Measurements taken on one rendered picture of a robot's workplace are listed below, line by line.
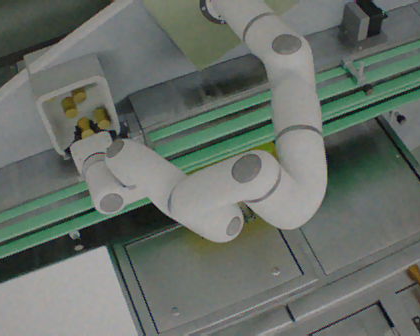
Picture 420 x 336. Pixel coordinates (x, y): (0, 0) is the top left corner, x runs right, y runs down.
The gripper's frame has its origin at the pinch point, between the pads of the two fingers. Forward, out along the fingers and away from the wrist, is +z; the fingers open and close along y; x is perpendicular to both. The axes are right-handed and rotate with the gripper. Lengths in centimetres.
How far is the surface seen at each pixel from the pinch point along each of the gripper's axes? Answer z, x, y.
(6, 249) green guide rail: -4.6, -22.4, -32.4
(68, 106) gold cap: 2.5, 7.2, -2.0
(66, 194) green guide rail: -2.1, -14.5, -11.1
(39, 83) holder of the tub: 1.2, 16.6, -6.3
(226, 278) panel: -27, -40, 19
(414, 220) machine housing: -32, -46, 76
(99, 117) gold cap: 4.9, -0.7, 4.2
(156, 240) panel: -10.0, -34.5, 6.5
